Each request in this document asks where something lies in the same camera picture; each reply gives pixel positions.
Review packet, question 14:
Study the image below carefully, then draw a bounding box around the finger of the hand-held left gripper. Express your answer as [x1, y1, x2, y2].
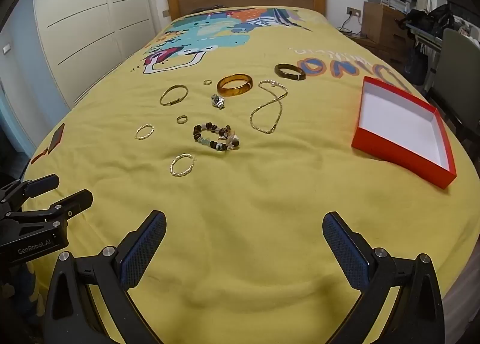
[0, 174, 60, 214]
[7, 189, 94, 233]

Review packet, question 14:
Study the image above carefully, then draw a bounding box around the dark brown bangle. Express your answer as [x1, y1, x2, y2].
[274, 64, 307, 81]

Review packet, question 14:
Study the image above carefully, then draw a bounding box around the amber bangle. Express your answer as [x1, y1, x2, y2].
[216, 73, 253, 98]

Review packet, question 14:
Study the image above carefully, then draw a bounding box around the wooden nightstand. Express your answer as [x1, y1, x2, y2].
[361, 1, 407, 53]

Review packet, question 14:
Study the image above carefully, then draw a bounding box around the grey chair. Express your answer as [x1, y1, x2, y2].
[425, 28, 480, 142]

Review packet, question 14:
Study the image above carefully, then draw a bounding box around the black bag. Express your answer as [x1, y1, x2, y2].
[395, 3, 455, 38]

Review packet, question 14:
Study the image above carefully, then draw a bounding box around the twisted gold hoop bracelet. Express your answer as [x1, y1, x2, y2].
[169, 154, 196, 178]
[134, 124, 155, 141]

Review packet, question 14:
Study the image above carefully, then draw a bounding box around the yellow printed blanket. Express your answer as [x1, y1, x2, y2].
[22, 7, 474, 344]

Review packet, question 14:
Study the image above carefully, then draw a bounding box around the white wardrobe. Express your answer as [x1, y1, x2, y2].
[32, 0, 156, 110]

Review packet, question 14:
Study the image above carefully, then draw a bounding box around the brown beaded bracelet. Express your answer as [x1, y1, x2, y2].
[193, 123, 241, 152]

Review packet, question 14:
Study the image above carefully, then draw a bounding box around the red flat case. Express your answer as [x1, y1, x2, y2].
[31, 123, 66, 165]

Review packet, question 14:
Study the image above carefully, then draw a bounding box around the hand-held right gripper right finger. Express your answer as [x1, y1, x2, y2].
[322, 211, 446, 344]

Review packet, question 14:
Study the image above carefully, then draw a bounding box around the gold chain necklace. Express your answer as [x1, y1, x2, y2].
[249, 80, 289, 135]

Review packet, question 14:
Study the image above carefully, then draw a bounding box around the red cardboard box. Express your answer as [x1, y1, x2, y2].
[351, 76, 457, 190]

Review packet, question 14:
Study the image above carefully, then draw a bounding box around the thin gold wire bangle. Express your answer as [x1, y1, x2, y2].
[160, 85, 188, 106]

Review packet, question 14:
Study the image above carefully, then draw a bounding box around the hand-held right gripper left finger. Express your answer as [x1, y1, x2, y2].
[41, 210, 167, 344]

